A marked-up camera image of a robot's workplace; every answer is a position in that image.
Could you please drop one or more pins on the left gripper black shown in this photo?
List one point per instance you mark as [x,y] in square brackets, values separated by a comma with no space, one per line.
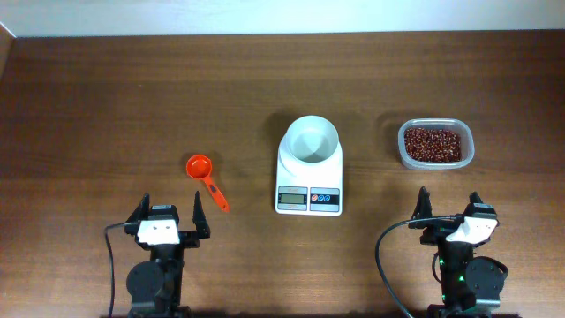
[191,238]

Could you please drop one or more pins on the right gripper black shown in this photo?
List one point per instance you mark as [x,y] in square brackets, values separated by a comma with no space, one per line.
[437,232]

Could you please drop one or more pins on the orange measuring scoop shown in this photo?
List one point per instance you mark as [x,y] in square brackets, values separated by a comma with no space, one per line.
[200,167]

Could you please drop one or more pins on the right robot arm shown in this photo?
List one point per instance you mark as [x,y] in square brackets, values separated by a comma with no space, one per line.
[470,284]

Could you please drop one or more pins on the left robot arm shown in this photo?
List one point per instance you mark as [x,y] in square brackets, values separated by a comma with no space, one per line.
[156,285]

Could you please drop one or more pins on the white digital kitchen scale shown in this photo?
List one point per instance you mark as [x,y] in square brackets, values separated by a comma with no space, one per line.
[310,186]

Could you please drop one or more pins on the clear plastic bean container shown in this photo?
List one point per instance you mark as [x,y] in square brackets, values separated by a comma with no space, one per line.
[454,125]

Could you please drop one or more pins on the red beans pile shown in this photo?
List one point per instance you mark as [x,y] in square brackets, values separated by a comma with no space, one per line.
[432,145]

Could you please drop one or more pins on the white round bowl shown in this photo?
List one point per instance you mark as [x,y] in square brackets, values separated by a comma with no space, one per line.
[311,139]

